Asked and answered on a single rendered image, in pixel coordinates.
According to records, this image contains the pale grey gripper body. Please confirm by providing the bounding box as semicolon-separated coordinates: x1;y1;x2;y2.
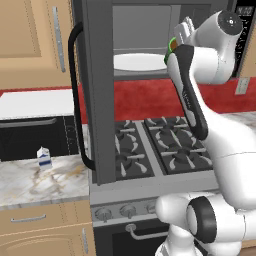
173;16;196;47

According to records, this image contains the green round item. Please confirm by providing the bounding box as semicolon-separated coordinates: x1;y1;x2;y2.
163;36;179;66

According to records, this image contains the grey microwave oven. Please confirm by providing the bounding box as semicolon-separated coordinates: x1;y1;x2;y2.
111;0;256;81

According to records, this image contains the white microwave turntable plate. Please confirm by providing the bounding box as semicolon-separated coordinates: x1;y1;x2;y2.
113;52;169;73

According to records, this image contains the dark grey microwave door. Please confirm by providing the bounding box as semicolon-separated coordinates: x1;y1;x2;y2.
80;0;117;186

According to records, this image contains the black oven door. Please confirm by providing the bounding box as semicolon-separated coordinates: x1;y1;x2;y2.
93;219;175;256

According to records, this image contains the beige base cupboard door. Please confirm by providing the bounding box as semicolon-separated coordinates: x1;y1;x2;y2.
0;223;97;256

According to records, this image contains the grey stove with black hob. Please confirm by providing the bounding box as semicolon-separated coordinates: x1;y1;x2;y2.
88;115;222;256

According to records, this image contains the grey stove knob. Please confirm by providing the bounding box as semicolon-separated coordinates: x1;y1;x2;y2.
145;202;158;216
94;207;114;224
119;204;138;220

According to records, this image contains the white and blue milk carton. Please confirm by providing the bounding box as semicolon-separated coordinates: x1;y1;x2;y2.
36;145;54;170

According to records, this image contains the beige drawer front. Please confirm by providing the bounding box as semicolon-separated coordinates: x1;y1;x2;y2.
0;199;93;236

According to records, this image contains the beige wall cupboard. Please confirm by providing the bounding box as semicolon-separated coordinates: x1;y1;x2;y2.
239;31;256;79

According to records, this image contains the grey wall socket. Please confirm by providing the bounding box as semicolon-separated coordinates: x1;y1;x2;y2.
234;76;250;96

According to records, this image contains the grey cupboard door handle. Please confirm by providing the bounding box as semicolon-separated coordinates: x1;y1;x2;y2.
51;6;67;73

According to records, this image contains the black microwave door handle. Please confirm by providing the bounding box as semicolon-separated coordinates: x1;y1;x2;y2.
67;21;98;172

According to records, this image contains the beige wall cupboard door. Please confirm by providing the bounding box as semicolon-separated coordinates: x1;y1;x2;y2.
0;0;75;90

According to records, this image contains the black appliance with grey handle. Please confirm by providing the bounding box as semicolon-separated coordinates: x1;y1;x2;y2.
0;115;81;163

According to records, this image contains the grey oven door handle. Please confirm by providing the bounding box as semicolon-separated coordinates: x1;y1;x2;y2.
125;223;172;241

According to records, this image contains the grey base cupboard handle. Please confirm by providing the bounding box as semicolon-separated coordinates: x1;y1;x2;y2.
81;227;90;255

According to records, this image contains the grey drawer handle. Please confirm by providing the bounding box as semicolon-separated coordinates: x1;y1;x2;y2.
10;213;48;224

